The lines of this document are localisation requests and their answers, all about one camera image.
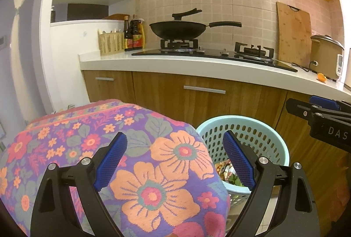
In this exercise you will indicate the purple floral tablecloth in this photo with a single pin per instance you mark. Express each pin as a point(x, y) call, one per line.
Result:
point(150, 157)

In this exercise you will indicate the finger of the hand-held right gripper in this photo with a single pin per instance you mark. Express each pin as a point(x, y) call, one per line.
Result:
point(301, 108)
point(326, 104)

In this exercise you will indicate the dark bottle with red label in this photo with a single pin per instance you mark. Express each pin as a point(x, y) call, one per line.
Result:
point(136, 34)

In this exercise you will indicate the beige rice cooker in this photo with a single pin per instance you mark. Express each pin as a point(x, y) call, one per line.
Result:
point(326, 56)

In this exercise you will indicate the black wok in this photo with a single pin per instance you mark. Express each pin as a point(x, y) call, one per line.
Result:
point(178, 30)

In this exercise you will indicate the slim dark sauce bottle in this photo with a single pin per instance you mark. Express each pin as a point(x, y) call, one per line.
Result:
point(127, 37)

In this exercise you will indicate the woven chopstick holder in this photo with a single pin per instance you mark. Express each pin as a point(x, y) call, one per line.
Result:
point(111, 43)

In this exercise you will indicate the small orange fruit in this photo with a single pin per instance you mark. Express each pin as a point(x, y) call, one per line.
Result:
point(321, 77)

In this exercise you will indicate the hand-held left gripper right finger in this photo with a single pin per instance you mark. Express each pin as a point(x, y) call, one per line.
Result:
point(238, 160)

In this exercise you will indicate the light blue perforated waste basket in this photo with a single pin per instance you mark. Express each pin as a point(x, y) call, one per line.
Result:
point(263, 138)

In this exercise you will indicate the yellow bottle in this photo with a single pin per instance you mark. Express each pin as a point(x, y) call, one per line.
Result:
point(142, 34)

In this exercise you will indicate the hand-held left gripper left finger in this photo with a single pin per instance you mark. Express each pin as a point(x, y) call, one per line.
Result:
point(112, 163)

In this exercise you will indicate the white curtain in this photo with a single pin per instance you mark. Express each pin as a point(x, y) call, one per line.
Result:
point(20, 42)

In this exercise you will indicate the black gas stove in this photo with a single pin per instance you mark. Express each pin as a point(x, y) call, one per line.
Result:
point(214, 54)

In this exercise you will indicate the wooden kitchen cabinet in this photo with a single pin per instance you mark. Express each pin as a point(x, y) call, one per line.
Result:
point(246, 100)

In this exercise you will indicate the wooden cutting board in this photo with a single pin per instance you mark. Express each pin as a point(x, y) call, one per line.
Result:
point(293, 34)

